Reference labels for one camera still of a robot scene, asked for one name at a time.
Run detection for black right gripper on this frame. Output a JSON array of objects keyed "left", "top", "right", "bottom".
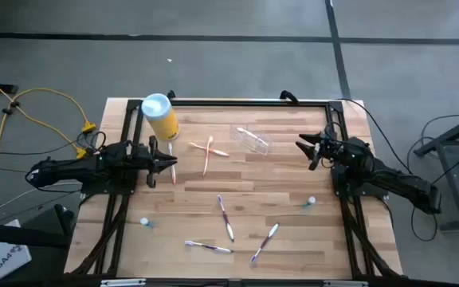
[{"left": 295, "top": 124, "right": 350, "bottom": 171}]

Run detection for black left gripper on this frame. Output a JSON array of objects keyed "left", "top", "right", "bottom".
[{"left": 131, "top": 136, "right": 179, "bottom": 188}]

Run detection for purple white toothbrush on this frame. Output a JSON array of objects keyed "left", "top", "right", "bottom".
[
  {"left": 249, "top": 222, "right": 280, "bottom": 264},
  {"left": 184, "top": 240, "right": 234, "bottom": 254},
  {"left": 217, "top": 194, "right": 236, "bottom": 243}
]

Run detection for yellow canister white lid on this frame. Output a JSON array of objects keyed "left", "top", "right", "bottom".
[{"left": 140, "top": 92, "right": 181, "bottom": 142}]

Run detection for clear acrylic organizer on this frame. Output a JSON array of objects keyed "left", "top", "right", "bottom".
[{"left": 229, "top": 123, "right": 273, "bottom": 156}]

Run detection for large black clamp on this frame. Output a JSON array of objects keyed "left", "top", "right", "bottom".
[{"left": 279, "top": 89, "right": 300, "bottom": 104}]

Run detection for black floor stand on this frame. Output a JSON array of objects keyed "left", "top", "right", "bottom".
[{"left": 0, "top": 203, "right": 77, "bottom": 282}]

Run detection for black metal side table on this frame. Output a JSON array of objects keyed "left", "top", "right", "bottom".
[{"left": 412, "top": 109, "right": 459, "bottom": 232}]

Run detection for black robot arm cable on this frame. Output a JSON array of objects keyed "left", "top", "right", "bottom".
[{"left": 339, "top": 98, "right": 414, "bottom": 176}]

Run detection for black aluminium table frame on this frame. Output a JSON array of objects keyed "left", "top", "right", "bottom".
[{"left": 69, "top": 98, "right": 404, "bottom": 280}]

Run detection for yellow extension cord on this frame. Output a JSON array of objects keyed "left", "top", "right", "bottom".
[
  {"left": 12, "top": 87, "right": 97, "bottom": 135},
  {"left": 0, "top": 70, "right": 89, "bottom": 176}
]

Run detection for black floor cable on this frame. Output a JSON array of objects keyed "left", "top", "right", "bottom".
[
  {"left": 0, "top": 130, "right": 108, "bottom": 157},
  {"left": 410, "top": 145, "right": 459, "bottom": 243},
  {"left": 419, "top": 112, "right": 459, "bottom": 160}
]

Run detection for silver metal bracket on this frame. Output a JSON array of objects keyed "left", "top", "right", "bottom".
[
  {"left": 323, "top": 280, "right": 369, "bottom": 287},
  {"left": 100, "top": 278, "right": 147, "bottom": 287}
]

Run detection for white floor cable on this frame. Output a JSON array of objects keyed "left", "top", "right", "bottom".
[{"left": 0, "top": 181, "right": 83, "bottom": 222}]

